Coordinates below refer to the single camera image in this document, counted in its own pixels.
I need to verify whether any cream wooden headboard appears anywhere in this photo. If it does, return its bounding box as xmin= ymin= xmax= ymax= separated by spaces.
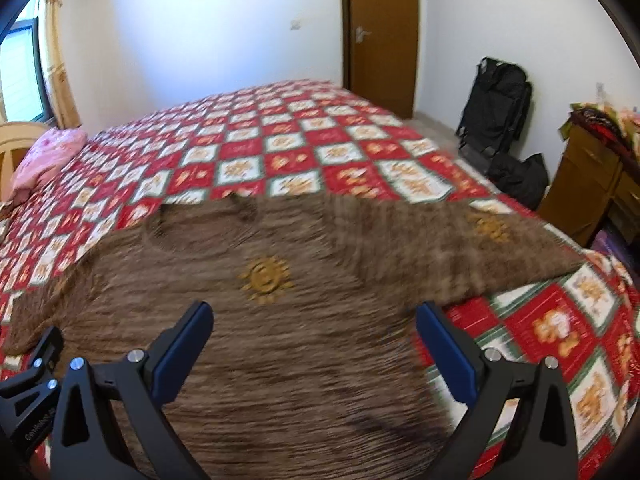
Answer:
xmin=0 ymin=122 xmax=49 ymax=202

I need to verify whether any wooden dresser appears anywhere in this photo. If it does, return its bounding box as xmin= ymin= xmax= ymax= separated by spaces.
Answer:
xmin=537 ymin=113 xmax=639 ymax=260

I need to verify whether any pink pillow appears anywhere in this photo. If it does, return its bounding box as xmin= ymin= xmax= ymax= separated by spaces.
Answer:
xmin=8 ymin=128 xmax=88 ymax=205

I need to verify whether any brown wooden door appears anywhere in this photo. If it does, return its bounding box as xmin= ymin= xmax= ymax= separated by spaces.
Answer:
xmin=342 ymin=0 xmax=420 ymax=118

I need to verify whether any black bag on floor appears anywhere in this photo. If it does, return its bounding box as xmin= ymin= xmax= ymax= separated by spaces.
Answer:
xmin=487 ymin=153 xmax=550 ymax=211

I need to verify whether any window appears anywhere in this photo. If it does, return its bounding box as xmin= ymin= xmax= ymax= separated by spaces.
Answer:
xmin=1 ymin=0 xmax=52 ymax=122

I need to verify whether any black folding bag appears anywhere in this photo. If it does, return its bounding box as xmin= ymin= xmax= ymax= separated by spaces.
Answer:
xmin=456 ymin=56 xmax=533 ymax=158

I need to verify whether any clutter pile on dresser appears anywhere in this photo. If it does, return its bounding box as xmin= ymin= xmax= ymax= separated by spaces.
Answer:
xmin=559 ymin=84 xmax=639 ymax=162

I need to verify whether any brown knit sweater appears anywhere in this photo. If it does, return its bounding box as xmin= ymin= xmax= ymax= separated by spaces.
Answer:
xmin=3 ymin=193 xmax=582 ymax=479

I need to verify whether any red patchwork bedspread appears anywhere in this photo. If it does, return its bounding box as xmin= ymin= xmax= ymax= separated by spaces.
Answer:
xmin=1 ymin=80 xmax=639 ymax=479

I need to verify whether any beige patterned curtain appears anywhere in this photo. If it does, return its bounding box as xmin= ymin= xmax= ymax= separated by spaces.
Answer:
xmin=38 ymin=0 xmax=81 ymax=129

